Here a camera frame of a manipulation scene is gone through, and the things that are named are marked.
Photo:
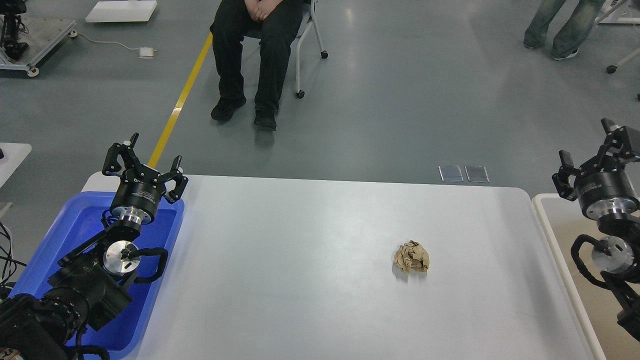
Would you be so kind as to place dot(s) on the blue plastic bin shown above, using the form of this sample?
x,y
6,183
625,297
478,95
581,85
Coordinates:
x,y
80,219

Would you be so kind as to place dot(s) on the metal cart with robot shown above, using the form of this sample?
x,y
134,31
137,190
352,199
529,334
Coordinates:
x,y
25,41

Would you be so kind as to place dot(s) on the white flat board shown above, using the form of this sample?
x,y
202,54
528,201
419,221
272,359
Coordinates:
x,y
122,11

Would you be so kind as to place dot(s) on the white side table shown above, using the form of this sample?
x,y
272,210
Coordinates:
x,y
13,155

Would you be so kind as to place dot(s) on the left metal floor plate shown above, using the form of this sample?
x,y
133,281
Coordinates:
x,y
451,173

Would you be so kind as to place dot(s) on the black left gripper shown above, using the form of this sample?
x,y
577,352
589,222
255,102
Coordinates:
x,y
139,192

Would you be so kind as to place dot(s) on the white power adapter with cable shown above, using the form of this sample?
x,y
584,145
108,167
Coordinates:
x,y
142,52

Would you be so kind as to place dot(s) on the right metal floor plate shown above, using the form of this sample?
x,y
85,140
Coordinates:
x,y
477,174

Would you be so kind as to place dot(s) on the white rolling stand legs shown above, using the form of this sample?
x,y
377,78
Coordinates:
x,y
613,12

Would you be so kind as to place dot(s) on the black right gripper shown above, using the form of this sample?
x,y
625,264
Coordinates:
x,y
609,190

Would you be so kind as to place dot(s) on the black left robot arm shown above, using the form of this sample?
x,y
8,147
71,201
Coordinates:
x,y
90,288

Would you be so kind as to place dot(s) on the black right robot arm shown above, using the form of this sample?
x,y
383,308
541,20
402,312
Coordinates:
x,y
613,262

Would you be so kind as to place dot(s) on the brown paper ball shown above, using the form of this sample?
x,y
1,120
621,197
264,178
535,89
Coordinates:
x,y
412,256

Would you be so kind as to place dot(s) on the metal floor plate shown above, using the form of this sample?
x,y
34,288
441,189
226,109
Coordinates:
x,y
477,174
451,173

